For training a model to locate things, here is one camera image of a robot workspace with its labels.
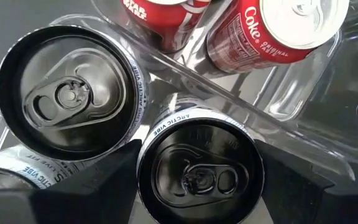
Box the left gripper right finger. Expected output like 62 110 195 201
255 139 358 224

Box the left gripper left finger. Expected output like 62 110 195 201
0 139 143 224

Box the clear plastic bin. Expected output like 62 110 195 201
88 0 358 166
0 14 357 224

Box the red Coke can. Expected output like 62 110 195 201
206 0 351 75
121 0 213 54

